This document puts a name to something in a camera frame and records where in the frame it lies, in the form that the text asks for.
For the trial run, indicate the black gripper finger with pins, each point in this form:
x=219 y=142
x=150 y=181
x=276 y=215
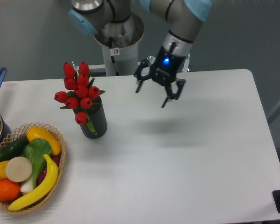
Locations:
x=138 y=73
x=170 y=95

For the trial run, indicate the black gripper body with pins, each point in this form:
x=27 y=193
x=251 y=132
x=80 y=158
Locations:
x=166 y=65

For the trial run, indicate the red tulip bouquet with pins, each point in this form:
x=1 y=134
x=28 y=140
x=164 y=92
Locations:
x=81 y=90

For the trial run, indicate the dark grey ribbed vase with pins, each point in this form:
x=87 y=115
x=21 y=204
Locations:
x=96 y=124

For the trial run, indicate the purple eggplant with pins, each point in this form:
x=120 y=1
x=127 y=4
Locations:
x=56 y=160

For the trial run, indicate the yellow squash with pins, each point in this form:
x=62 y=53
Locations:
x=36 y=132

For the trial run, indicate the green bok choy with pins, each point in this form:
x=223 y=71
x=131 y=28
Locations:
x=34 y=152

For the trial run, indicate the woven wicker basket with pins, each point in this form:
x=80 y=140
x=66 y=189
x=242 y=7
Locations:
x=19 y=132

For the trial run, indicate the green cucumber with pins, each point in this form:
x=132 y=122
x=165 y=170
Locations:
x=13 y=149

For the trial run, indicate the yellow banana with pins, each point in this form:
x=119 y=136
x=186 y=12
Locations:
x=40 y=191

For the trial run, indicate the beige round disc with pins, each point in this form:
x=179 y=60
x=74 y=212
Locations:
x=18 y=169

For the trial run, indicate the orange fruit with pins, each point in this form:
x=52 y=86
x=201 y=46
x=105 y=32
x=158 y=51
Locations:
x=9 y=190

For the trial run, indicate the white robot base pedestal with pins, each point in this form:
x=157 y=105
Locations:
x=115 y=27

